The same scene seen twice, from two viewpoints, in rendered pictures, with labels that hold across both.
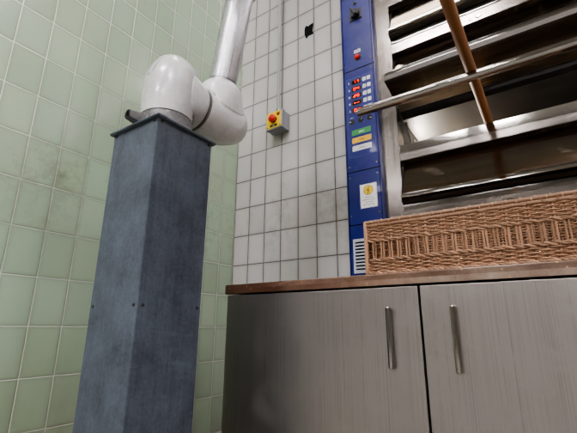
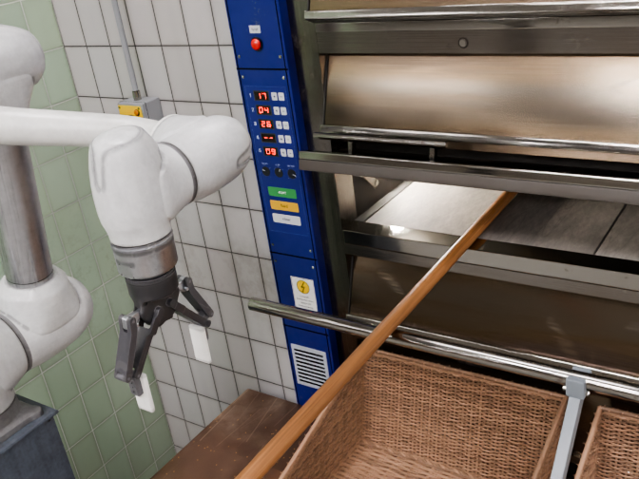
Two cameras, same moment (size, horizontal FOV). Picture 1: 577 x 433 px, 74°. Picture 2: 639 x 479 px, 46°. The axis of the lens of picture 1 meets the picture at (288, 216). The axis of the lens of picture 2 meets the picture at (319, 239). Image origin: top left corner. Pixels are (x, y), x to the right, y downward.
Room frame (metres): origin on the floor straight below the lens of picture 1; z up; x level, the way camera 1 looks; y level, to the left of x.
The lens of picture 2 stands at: (-0.29, -0.47, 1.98)
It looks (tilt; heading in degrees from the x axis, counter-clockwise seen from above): 25 degrees down; 2
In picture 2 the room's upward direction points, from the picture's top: 8 degrees counter-clockwise
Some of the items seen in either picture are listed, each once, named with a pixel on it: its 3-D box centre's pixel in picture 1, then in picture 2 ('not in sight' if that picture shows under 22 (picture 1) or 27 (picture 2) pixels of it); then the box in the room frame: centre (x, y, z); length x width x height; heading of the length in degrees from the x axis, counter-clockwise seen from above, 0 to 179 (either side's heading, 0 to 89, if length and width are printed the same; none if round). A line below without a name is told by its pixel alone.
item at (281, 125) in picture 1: (277, 122); (141, 117); (1.77, 0.06, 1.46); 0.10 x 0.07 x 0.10; 55
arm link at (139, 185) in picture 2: not in sight; (136, 180); (0.72, -0.18, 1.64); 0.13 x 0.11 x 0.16; 144
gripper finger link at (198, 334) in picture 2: not in sight; (200, 343); (0.77, -0.20, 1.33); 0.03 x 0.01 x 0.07; 56
